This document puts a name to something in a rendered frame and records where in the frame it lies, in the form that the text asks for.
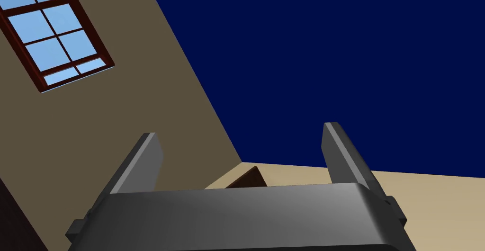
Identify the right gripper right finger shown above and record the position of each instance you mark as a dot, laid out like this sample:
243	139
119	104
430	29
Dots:
346	156

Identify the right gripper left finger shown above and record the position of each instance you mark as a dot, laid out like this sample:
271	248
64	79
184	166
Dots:
138	165

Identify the red-brown framed window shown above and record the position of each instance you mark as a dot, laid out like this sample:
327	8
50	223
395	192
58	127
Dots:
51	31

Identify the dark brown furniture piece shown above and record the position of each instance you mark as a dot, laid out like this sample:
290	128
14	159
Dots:
248	179

